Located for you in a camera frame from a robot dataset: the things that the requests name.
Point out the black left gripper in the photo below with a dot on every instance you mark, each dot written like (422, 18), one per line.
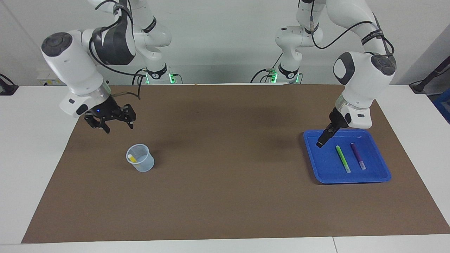
(338, 119)

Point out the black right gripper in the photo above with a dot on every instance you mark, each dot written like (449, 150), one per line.
(103, 109)

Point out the green marker pen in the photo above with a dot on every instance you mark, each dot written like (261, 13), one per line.
(342, 159)

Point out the purple marker pen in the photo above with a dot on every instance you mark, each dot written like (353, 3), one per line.
(358, 155)

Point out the yellow marker pen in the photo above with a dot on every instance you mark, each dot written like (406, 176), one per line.
(132, 159)

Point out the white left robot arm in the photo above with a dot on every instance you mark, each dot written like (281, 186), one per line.
(362, 77)

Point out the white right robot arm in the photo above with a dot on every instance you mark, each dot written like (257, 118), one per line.
(74, 70)

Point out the blue plastic tray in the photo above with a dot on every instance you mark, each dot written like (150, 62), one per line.
(327, 165)

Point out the translucent plastic cup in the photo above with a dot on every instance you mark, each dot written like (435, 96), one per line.
(142, 165)

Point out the white power strip box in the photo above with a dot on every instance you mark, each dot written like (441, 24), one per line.
(49, 79)

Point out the black clamp stand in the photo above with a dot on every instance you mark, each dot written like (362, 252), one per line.
(7, 88)

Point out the black angled stand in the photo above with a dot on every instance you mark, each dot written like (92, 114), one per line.
(427, 79)

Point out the brown table mat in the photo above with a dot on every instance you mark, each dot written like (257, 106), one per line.
(225, 193)

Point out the blue crate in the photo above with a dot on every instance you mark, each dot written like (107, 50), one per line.
(443, 105)

